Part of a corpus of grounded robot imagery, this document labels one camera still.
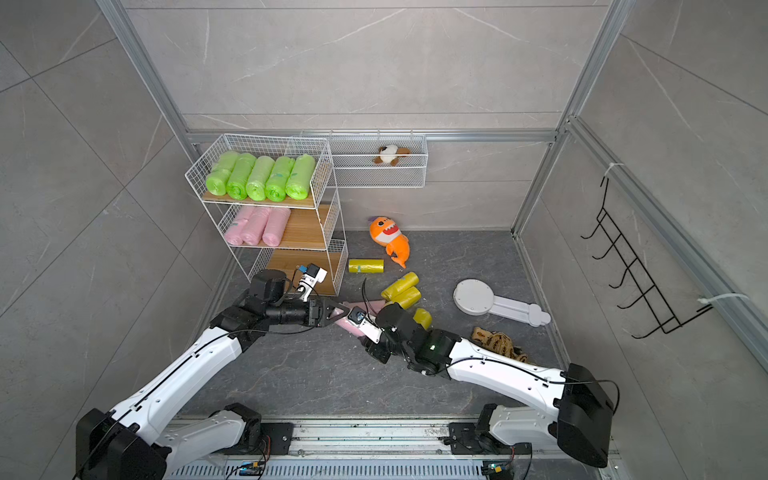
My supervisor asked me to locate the yellow roll upper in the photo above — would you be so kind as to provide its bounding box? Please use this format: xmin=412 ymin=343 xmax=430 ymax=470
xmin=381 ymin=272 xmax=419 ymax=301

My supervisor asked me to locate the green roll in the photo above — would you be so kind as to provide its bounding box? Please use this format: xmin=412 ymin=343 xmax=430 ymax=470
xmin=246 ymin=156 xmax=275 ymax=201
xmin=264 ymin=156 xmax=295 ymax=202
xmin=226 ymin=153 xmax=256 ymax=200
xmin=205 ymin=150 xmax=240 ymax=196
xmin=285 ymin=154 xmax=316 ymax=200

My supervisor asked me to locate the brown white plush toy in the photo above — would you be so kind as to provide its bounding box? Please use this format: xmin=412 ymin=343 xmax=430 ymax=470
xmin=373 ymin=144 xmax=411 ymax=166

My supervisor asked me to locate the black wall hook rack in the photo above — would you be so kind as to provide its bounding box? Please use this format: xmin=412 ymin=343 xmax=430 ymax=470
xmin=580 ymin=177 xmax=714 ymax=340

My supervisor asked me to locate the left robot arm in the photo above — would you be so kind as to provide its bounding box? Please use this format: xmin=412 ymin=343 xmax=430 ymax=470
xmin=74 ymin=264 xmax=339 ymax=479

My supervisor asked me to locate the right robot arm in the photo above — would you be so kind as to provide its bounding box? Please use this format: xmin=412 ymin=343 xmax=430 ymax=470
xmin=347 ymin=304 xmax=617 ymax=468

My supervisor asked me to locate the brown patterned object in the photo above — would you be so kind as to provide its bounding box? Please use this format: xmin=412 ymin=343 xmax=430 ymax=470
xmin=471 ymin=327 xmax=528 ymax=363

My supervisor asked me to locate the yellow roll near shelf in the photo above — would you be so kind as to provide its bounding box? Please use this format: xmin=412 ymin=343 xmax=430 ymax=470
xmin=348 ymin=259 xmax=384 ymax=274

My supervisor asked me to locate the white wire three-tier shelf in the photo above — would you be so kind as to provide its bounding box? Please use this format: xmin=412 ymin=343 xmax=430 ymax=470
xmin=185 ymin=134 xmax=348 ymax=295

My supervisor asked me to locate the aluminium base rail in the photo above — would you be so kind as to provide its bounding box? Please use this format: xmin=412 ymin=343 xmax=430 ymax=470
xmin=165 ymin=416 xmax=629 ymax=479

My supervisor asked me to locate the pink roll small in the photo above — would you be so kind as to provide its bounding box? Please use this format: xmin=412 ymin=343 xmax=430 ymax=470
xmin=224 ymin=206 xmax=255 ymax=246

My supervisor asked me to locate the yellow roll middle right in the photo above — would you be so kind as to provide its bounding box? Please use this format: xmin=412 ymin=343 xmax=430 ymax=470
xmin=413 ymin=308 xmax=433 ymax=330

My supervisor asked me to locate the orange shark plush toy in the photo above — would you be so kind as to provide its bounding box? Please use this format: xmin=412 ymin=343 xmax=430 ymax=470
xmin=369 ymin=216 xmax=410 ymax=268

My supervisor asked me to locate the white wire wall basket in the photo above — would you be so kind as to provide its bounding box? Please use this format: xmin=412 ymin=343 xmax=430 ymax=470
xmin=288 ymin=132 xmax=430 ymax=190

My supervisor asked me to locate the white round handled brush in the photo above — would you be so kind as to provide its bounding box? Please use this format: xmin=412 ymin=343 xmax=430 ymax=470
xmin=453 ymin=279 xmax=551 ymax=327

